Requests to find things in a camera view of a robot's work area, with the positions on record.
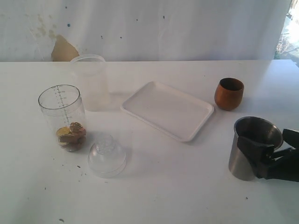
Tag white rectangular tray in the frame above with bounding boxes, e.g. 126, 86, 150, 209
121, 81, 214, 142

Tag translucent plastic container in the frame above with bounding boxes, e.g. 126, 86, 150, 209
70, 54, 110, 112

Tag stainless steel cup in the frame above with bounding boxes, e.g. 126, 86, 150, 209
228, 116, 283, 181

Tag clear plastic shaker cup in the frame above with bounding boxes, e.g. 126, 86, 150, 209
38, 84, 87, 144

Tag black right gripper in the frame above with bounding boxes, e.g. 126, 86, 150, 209
237, 128, 299, 182

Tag clear domed shaker lid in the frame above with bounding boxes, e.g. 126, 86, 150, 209
88, 133, 127, 178

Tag brown almonds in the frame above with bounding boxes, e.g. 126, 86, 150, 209
56, 122, 87, 152

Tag brown wooden cup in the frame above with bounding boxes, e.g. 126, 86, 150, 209
214, 77, 244, 111

